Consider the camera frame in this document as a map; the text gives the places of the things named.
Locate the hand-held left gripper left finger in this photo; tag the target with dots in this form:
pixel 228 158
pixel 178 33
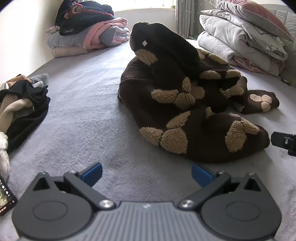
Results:
pixel 92 172

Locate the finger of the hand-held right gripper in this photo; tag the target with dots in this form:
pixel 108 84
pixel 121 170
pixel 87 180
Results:
pixel 281 140

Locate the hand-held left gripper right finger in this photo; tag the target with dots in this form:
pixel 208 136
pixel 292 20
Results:
pixel 201 175

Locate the brown sweater with tan flowers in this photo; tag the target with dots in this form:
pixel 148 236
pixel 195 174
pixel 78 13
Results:
pixel 175 67

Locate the black cloth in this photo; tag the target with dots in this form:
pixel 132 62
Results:
pixel 25 125

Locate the quilted grey-green headboard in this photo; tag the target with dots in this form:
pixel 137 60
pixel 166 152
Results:
pixel 289 58

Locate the black smartphone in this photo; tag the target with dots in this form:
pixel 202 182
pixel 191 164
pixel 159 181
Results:
pixel 5 199

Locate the white fluffy cloth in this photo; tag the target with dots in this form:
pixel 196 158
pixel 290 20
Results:
pixel 2 157

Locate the grey cloth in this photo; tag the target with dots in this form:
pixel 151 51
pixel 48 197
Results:
pixel 41 80

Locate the beige folded cloth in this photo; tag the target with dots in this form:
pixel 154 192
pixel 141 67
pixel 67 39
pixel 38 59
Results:
pixel 67 52

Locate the printed white folded quilt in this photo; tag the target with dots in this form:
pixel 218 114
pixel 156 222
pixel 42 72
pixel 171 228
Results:
pixel 231 25

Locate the pink and grey pillow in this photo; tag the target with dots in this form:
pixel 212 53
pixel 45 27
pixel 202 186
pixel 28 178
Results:
pixel 254 11

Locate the grey folded blanket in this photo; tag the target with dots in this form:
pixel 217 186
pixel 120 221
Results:
pixel 64 40

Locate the pink and grey folded quilt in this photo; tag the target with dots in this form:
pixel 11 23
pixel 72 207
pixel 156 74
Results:
pixel 101 27

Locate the dark knitted garment red trim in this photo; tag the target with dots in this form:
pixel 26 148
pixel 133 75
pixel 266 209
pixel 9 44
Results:
pixel 87 20

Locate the grey curtain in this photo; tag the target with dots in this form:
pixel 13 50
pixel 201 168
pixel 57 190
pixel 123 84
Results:
pixel 187 18

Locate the window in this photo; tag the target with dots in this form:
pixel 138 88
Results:
pixel 138 3

